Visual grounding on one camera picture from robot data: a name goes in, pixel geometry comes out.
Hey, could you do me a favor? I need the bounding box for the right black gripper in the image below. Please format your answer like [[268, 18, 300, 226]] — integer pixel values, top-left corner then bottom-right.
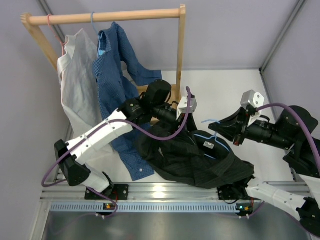
[[208, 107, 294, 151]]

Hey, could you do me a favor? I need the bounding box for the light blue wire hanger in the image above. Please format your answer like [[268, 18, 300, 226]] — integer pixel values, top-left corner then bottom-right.
[[193, 118, 231, 160]]

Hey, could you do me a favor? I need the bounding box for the black pinstriped shirt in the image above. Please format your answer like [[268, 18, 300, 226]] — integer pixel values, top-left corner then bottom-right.
[[134, 130, 255, 189]]

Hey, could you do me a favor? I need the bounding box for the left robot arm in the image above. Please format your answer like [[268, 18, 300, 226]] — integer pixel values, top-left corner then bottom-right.
[[54, 79, 197, 200]]

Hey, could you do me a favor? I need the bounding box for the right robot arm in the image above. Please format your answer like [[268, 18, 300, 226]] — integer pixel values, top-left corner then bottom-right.
[[208, 103, 320, 237]]

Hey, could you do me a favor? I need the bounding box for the blue checkered shirt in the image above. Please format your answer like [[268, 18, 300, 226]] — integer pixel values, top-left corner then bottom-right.
[[92, 22, 162, 181]]

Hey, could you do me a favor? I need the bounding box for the white shirt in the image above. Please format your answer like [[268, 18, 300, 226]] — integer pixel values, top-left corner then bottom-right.
[[57, 29, 102, 138]]

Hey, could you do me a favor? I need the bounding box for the blue hanger under blue shirt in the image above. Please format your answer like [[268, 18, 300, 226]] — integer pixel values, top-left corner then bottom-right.
[[90, 11, 101, 58]]

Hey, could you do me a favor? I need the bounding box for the wooden clothes rack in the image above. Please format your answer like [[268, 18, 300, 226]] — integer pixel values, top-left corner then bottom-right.
[[20, 0, 187, 97]]

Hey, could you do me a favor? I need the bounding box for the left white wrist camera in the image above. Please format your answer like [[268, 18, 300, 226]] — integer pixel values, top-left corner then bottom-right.
[[176, 96, 198, 120]]

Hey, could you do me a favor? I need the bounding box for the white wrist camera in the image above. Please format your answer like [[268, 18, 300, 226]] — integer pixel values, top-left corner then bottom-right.
[[176, 96, 198, 120], [240, 90, 265, 127]]

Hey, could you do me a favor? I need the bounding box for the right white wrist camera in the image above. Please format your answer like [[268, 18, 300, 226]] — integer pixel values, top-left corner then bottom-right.
[[240, 90, 265, 127]]

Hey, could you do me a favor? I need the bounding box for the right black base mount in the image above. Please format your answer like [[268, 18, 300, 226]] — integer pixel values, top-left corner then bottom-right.
[[217, 184, 248, 204]]

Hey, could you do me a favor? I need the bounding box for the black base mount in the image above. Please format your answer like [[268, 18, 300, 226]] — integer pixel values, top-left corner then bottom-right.
[[84, 184, 129, 201], [217, 184, 248, 204]]

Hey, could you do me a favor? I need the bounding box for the aluminium mounting rail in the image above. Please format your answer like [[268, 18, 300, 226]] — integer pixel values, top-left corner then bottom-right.
[[40, 180, 312, 203]]

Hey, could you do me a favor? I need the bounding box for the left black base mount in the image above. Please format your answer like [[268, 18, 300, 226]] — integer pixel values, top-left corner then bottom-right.
[[84, 184, 129, 201]]

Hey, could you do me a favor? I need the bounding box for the pink wire hanger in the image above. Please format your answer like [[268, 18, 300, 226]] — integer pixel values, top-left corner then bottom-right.
[[46, 13, 66, 56]]

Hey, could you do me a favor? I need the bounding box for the slotted grey cable duct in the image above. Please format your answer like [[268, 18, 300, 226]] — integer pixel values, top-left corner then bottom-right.
[[50, 202, 242, 213]]

